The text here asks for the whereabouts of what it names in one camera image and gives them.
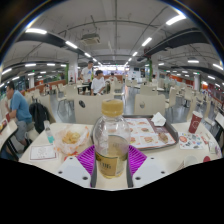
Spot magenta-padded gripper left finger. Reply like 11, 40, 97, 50
55, 144, 98, 189

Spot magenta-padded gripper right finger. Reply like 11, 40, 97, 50
126, 144, 168, 189

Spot clear bottle with yellow drink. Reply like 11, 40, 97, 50
92, 98, 132, 179

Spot red sauce packet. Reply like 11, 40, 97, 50
63, 151, 79, 161

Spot plastic bag of fried food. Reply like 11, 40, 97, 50
53, 124, 91, 155

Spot printed paper tray liner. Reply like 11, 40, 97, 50
124, 117, 177, 149

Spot white card with red border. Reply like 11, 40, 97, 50
29, 144, 58, 161

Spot crumpled white napkin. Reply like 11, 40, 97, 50
150, 111, 167, 127

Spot small bottle with blue liquid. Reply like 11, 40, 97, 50
43, 119, 55, 144

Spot beige chair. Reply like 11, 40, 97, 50
73, 94, 115, 125
133, 93, 167, 116

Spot black backpack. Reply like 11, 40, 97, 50
28, 102, 51, 134

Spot red paper cup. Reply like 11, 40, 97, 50
188, 110, 204, 135

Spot far cafeteria chairs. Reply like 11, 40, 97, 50
23, 78, 214, 118

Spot clear plastic packet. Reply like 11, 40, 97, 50
208, 139, 221, 156

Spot person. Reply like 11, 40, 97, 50
108, 72, 118, 83
80, 60, 95, 94
90, 69, 107, 97
3, 80, 34, 148

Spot beige cafeteria table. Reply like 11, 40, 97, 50
214, 112, 224, 141
0, 119, 18, 158

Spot ceiling air conditioner unit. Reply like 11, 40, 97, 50
80, 33, 102, 46

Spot ceiling lights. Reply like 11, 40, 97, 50
0, 13, 224, 91

